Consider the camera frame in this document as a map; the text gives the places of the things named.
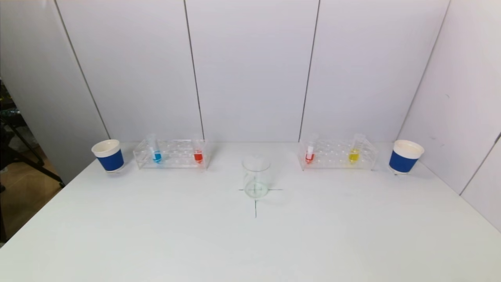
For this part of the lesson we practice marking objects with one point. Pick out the clear acrylic test tube rack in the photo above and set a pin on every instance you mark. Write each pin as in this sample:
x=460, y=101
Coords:
x=332, y=152
x=176, y=154

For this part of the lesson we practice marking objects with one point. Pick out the red pigment tube white band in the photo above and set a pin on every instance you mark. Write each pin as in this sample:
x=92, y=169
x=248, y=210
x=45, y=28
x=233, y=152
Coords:
x=309, y=156

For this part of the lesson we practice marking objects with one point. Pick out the red pigment clear test tube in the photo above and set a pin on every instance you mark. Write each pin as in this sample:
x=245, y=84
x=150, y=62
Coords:
x=198, y=156

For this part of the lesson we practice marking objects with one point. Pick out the blue pigment clear test tube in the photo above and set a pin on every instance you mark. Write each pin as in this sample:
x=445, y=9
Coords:
x=157, y=156

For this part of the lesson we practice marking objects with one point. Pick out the yellow pigment clear test tube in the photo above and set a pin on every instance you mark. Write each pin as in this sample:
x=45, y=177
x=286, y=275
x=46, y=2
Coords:
x=354, y=156

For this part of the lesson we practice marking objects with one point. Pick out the white paper cup blue sleeve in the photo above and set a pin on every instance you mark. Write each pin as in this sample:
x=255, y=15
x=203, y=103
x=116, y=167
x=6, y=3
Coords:
x=110, y=160
x=403, y=161

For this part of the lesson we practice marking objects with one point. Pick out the clear glass beaker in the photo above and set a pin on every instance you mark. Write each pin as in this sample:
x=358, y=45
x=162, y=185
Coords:
x=256, y=172

